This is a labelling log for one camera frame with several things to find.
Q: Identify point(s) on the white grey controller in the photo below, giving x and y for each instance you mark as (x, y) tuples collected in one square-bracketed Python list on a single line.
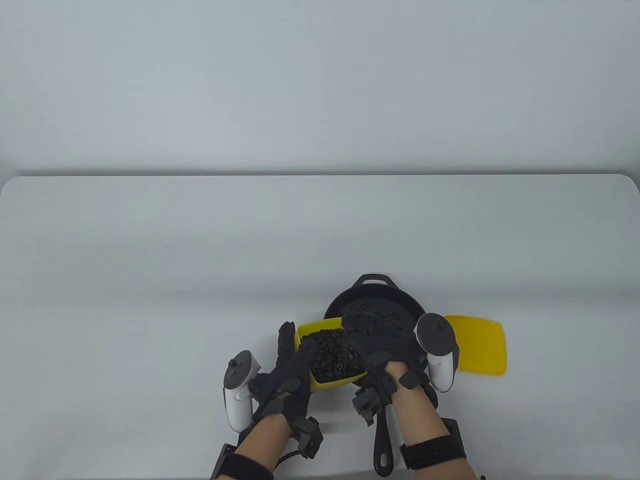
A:
[(239, 400), (435, 335)]

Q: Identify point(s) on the black left glove sensor box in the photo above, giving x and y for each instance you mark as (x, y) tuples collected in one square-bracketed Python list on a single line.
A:
[(306, 436)]

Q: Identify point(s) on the black cast iron frying pan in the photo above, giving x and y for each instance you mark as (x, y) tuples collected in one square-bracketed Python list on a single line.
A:
[(367, 292)]

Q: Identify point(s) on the person's left hand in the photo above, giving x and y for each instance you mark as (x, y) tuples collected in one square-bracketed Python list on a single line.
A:
[(290, 380)]

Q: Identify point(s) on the black glove sensor box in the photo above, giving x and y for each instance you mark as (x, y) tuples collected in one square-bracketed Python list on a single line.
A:
[(306, 436), (367, 405)]

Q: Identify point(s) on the heap of coffee beans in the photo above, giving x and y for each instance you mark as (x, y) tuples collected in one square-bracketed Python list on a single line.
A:
[(332, 357)]

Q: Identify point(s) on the white grey left controller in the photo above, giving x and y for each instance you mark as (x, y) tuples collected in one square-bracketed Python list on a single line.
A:
[(239, 400)]

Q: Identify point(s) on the person's right forearm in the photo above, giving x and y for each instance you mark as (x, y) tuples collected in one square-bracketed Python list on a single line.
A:
[(425, 415)]

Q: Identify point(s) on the yellow plastic container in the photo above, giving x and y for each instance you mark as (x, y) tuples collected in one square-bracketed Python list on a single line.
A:
[(330, 386)]

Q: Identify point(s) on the yellow container lid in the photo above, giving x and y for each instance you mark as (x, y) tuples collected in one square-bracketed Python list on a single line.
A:
[(480, 345)]

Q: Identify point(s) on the person's left forearm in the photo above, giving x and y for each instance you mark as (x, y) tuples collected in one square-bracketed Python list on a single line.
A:
[(262, 445)]

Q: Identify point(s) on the black right glove sensor box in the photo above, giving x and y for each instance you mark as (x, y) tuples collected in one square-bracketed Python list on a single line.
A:
[(367, 405)]

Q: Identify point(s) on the person's right hand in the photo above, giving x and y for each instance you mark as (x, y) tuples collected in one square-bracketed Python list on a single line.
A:
[(380, 345)]

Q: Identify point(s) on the white grey right controller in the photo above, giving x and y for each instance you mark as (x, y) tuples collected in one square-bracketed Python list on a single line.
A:
[(435, 335)]

